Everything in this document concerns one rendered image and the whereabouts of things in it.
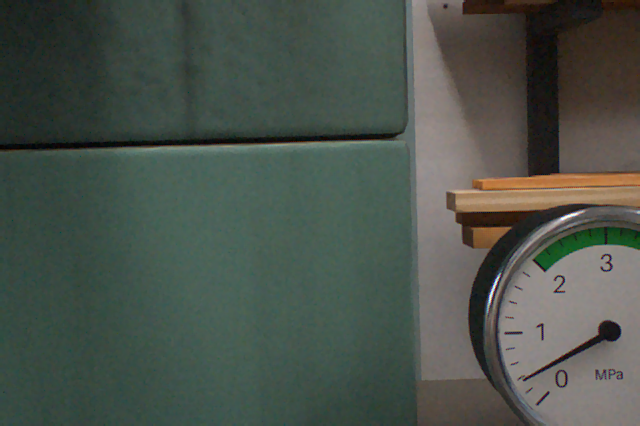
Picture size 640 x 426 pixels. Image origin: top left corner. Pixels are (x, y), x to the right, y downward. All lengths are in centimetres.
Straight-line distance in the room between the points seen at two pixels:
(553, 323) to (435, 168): 255
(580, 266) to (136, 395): 14
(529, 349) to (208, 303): 10
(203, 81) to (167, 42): 2
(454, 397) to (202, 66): 15
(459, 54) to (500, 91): 13
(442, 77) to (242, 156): 251
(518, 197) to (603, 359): 209
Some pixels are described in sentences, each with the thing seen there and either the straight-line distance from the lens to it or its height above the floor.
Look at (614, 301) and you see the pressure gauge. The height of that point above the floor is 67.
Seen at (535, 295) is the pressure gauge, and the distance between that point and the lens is 31.
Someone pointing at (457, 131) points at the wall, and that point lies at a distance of 287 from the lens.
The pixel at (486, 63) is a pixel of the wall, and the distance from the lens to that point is 288.
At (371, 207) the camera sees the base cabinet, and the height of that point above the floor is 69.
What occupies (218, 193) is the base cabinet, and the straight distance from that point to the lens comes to 36.
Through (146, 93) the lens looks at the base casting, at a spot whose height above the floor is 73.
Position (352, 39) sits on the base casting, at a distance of 36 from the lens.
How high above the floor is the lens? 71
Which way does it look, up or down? 3 degrees down
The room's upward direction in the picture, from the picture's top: 2 degrees counter-clockwise
